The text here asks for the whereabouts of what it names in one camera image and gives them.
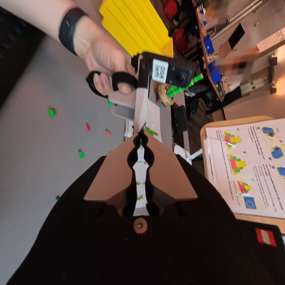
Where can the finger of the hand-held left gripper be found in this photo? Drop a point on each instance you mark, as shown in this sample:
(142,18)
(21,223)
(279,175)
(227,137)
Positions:
(141,106)

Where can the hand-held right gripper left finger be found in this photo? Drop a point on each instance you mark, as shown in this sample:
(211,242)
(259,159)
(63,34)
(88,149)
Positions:
(109,178)

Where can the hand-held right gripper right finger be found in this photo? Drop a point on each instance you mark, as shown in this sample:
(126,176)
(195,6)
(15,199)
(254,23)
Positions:
(171,178)

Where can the pile of green lego clips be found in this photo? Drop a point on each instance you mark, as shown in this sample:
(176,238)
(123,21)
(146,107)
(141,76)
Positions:
(81,154)

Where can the lego instruction booklet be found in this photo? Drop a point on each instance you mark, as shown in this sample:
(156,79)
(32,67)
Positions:
(155,115)

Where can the lego bamboo pot model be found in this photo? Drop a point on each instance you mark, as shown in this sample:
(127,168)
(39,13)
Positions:
(165,95)

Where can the black lego set box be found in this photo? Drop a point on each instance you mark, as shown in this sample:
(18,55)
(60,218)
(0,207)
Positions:
(262,251)

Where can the person's left hand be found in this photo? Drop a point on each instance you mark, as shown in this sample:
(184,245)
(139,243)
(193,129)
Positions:
(100,51)

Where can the white document stand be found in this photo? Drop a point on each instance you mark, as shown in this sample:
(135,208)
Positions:
(184,153)

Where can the red bag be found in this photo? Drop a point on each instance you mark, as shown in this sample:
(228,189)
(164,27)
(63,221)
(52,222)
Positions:
(170,9)
(180,40)

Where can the wooden workbench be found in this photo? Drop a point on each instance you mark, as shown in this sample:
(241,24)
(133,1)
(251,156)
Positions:
(206,60)

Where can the black rectangular panel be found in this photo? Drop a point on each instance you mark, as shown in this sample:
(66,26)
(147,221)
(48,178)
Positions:
(180,119)

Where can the yellow plastic bin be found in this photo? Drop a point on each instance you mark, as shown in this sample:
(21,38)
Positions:
(133,26)

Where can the wooden board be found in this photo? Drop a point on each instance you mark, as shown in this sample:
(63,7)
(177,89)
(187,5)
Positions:
(222,123)

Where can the printed task sheet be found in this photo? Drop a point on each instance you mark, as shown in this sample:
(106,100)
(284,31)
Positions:
(256,155)

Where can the white paper notice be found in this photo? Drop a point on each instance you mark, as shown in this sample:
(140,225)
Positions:
(271,41)

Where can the black wrist band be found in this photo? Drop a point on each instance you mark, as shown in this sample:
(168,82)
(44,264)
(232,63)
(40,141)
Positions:
(69,29)

